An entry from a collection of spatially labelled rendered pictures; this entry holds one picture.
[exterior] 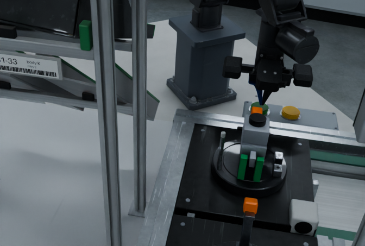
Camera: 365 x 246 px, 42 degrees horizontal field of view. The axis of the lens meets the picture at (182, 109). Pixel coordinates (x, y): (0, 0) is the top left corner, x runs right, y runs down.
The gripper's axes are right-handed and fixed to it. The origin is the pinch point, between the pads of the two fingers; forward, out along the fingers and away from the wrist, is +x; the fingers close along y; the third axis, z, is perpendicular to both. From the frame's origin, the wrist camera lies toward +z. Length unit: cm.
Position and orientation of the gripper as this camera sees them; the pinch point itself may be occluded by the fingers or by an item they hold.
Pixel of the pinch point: (263, 91)
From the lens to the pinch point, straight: 104.6
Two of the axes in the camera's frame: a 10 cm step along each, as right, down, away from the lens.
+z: -1.6, 5.6, -8.1
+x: -0.4, 8.2, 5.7
